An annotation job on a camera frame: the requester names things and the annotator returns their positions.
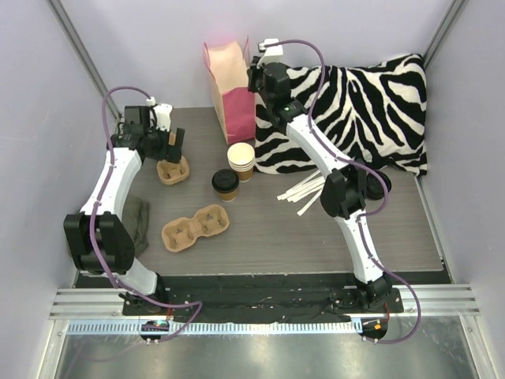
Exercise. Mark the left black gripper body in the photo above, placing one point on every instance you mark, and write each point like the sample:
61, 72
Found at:
167, 146

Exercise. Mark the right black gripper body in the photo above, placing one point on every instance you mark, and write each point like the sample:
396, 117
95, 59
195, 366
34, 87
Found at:
255, 79

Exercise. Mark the pink paper gift bag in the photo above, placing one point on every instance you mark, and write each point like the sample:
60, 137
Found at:
234, 104

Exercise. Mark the black plastic cup lid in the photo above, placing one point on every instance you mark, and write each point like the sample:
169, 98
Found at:
225, 181

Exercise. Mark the single brown paper cup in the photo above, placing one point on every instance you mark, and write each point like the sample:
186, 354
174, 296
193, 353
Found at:
227, 195

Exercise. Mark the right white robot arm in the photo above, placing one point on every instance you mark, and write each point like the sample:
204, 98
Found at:
344, 191

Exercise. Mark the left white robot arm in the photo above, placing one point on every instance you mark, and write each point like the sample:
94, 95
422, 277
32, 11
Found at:
98, 241

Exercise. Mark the brown pulp cup carrier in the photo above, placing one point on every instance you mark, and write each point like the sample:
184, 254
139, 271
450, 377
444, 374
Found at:
171, 173

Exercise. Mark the stack of paper cups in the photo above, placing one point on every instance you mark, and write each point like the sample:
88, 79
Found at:
241, 158

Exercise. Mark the olive green cloth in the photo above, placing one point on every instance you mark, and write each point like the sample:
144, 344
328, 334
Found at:
135, 218

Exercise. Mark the zebra print pillow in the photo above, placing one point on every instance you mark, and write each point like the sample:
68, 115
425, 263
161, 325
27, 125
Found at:
376, 114

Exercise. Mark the white wrapped straw long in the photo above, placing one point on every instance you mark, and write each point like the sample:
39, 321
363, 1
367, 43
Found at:
316, 196

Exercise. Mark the stack of black lids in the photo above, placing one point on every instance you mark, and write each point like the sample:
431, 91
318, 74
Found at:
374, 188

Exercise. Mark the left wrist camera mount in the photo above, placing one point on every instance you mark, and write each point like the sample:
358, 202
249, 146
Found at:
162, 114

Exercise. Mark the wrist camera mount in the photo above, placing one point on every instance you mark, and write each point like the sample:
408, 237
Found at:
162, 114
270, 50

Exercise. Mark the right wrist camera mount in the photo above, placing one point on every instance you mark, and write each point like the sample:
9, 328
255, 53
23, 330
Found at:
270, 50

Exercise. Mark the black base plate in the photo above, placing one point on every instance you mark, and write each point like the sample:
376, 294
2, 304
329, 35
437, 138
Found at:
265, 299

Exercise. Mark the aluminium rail frame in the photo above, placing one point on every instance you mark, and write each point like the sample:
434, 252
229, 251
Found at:
75, 303

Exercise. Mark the white slotted cable duct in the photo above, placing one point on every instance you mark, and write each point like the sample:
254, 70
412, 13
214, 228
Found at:
146, 327

